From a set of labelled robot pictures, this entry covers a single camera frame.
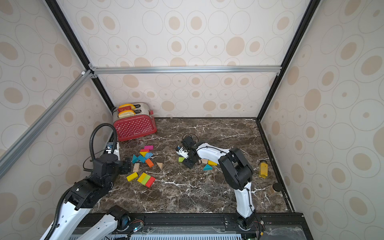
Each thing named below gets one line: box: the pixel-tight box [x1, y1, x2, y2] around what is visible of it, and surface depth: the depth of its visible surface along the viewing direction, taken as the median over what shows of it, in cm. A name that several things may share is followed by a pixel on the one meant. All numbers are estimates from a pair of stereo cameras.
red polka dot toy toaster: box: [113, 102, 157, 142], surface depth 102 cm
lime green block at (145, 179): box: [141, 174, 151, 186], surface depth 89 cm
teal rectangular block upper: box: [137, 155, 146, 163], surface depth 98 cm
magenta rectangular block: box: [144, 145, 154, 151], surface depth 105 cm
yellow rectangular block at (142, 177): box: [137, 172, 147, 183], surface depth 90 cm
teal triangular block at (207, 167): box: [203, 164, 213, 171], surface depth 94 cm
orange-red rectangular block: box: [145, 158, 154, 168], surface depth 96 cm
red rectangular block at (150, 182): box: [145, 176, 156, 188], surface depth 88 cm
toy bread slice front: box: [118, 110, 136, 118], surface depth 96 cm
